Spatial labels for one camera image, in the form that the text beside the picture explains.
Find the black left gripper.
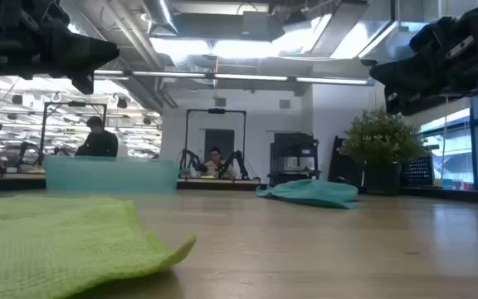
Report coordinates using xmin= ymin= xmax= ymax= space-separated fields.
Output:
xmin=0 ymin=0 xmax=120 ymax=96

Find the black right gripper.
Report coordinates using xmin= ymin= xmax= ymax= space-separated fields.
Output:
xmin=369 ymin=0 xmax=478 ymax=116

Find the teal microfiber towel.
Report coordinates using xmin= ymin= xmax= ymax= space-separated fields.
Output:
xmin=256 ymin=179 xmax=359 ymax=210

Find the lime green microfiber towel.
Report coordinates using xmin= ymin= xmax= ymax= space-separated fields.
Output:
xmin=0 ymin=194 xmax=198 ymax=299

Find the translucent teal plastic basket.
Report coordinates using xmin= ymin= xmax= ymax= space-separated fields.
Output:
xmin=42 ymin=155 xmax=181 ymax=194

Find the potted green plant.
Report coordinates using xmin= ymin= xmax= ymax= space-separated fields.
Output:
xmin=338 ymin=106 xmax=427 ymax=196

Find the person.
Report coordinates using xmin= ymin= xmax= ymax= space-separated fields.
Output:
xmin=75 ymin=115 xmax=120 ymax=158
xmin=204 ymin=145 xmax=238 ymax=179

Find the black perforated crate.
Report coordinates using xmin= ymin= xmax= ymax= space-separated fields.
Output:
xmin=400 ymin=155 xmax=435 ymax=188

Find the black leaning board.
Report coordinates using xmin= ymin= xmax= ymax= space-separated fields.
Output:
xmin=328 ymin=135 xmax=364 ymax=184

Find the black shelf cart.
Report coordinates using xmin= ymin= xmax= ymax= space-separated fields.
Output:
xmin=268 ymin=132 xmax=321 ymax=186

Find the grey door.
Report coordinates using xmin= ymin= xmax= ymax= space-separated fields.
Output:
xmin=203 ymin=129 xmax=236 ymax=165

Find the wooden background table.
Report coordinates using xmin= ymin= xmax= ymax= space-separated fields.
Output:
xmin=176 ymin=177 xmax=261 ymax=184

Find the black gantry frame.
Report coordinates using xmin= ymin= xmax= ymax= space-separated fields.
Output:
xmin=184 ymin=108 xmax=247 ymax=179
xmin=39 ymin=101 xmax=108 ymax=165

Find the black aluminium table frame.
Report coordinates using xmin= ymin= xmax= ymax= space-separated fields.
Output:
xmin=0 ymin=177 xmax=478 ymax=205

